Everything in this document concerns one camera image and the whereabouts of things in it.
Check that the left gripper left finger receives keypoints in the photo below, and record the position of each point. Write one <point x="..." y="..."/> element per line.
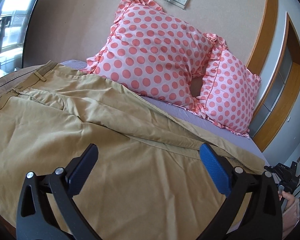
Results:
<point x="35" y="218"/>

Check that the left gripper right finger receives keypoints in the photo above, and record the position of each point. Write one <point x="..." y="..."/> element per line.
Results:
<point x="263" y="216"/>

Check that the khaki pants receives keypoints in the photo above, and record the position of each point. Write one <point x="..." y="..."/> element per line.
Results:
<point x="149" y="181"/>

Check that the person's right hand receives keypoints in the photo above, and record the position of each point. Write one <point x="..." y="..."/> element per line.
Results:
<point x="291" y="213"/>

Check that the lavender bed sheet mattress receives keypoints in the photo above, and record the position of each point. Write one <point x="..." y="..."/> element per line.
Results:
<point x="180" y="113"/>

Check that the wooden glass sliding door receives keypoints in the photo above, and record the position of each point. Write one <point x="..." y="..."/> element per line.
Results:
<point x="280" y="96"/>

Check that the small pink polka-dot pillow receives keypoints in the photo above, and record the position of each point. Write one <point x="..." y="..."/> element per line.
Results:
<point x="229" y="90"/>

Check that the large pink polka-dot pillow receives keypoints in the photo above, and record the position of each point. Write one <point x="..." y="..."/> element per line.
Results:
<point x="153" y="54"/>

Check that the window with bright glass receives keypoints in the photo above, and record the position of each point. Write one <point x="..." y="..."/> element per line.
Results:
<point x="15" y="16"/>

